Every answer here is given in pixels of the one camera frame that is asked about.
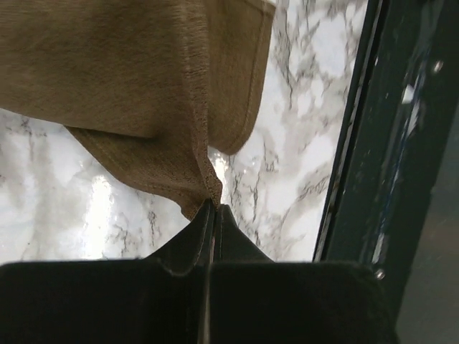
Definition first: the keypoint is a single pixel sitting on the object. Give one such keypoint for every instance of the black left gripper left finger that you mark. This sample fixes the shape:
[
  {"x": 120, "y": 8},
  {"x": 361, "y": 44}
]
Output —
[{"x": 156, "y": 299}]

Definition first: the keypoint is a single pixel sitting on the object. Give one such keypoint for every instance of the brown cloth napkin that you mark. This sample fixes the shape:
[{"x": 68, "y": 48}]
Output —
[{"x": 147, "y": 87}]

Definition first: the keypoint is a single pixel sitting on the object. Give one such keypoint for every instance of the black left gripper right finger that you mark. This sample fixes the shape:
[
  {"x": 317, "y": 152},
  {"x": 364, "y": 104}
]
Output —
[{"x": 255, "y": 300}]

